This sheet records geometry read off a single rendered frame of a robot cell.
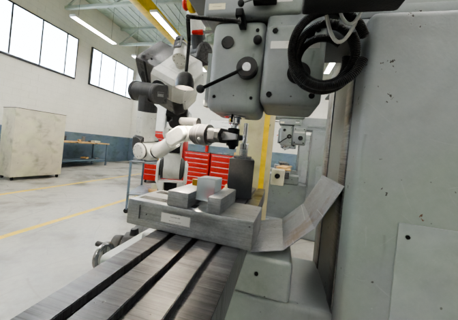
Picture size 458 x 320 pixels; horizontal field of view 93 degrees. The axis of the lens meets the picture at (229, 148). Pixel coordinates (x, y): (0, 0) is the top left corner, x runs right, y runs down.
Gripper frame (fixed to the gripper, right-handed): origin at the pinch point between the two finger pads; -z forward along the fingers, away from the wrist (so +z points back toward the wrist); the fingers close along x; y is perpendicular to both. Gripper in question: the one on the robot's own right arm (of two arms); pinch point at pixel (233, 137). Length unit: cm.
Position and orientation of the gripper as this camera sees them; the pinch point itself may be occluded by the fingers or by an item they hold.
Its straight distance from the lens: 84.9
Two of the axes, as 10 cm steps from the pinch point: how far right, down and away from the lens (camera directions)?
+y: -1.0, 9.9, 0.1
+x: 4.7, 0.4, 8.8
